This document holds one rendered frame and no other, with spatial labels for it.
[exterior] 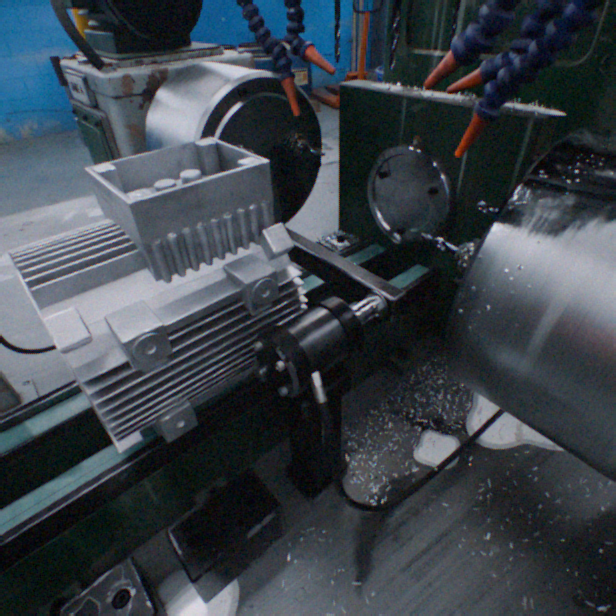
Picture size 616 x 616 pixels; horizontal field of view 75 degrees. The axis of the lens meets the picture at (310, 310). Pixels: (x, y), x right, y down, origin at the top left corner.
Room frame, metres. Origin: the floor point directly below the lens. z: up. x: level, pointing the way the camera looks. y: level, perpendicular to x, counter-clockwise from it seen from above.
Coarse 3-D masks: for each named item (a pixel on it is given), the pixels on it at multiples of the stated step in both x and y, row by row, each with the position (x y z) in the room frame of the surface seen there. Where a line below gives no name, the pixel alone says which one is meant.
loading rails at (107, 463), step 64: (384, 256) 0.57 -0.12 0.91; (384, 320) 0.42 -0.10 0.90; (256, 384) 0.29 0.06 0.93; (0, 448) 0.23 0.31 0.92; (64, 448) 0.25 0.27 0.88; (192, 448) 0.24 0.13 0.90; (256, 448) 0.28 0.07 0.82; (0, 512) 0.17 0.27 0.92; (64, 512) 0.17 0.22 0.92; (128, 512) 0.19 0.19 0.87; (0, 576) 0.13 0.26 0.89; (64, 576) 0.15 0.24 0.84
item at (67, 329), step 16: (272, 240) 0.32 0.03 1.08; (288, 240) 0.32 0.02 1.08; (272, 256) 0.31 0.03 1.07; (48, 320) 0.21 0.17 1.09; (64, 320) 0.21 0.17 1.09; (80, 320) 0.22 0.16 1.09; (64, 336) 0.20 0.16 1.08; (80, 336) 0.21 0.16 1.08; (64, 352) 0.20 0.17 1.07; (128, 448) 0.20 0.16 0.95
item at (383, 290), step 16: (304, 240) 0.41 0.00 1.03; (304, 256) 0.39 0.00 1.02; (320, 256) 0.38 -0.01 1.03; (336, 256) 0.37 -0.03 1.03; (320, 272) 0.37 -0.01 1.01; (336, 272) 0.35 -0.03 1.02; (352, 272) 0.34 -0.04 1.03; (368, 272) 0.34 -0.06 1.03; (336, 288) 0.35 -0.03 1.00; (352, 288) 0.33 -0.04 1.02; (368, 288) 0.32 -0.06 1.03; (384, 288) 0.31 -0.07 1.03; (384, 304) 0.30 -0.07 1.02; (400, 304) 0.30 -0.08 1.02
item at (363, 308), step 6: (372, 294) 0.31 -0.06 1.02; (366, 300) 0.30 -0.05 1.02; (372, 300) 0.30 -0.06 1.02; (354, 306) 0.29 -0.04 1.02; (360, 306) 0.29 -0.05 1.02; (366, 306) 0.29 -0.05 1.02; (372, 306) 0.29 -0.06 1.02; (360, 312) 0.29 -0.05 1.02; (366, 312) 0.29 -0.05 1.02; (372, 312) 0.29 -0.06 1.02; (378, 312) 0.29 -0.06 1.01; (360, 318) 0.28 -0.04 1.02; (366, 318) 0.28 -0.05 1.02
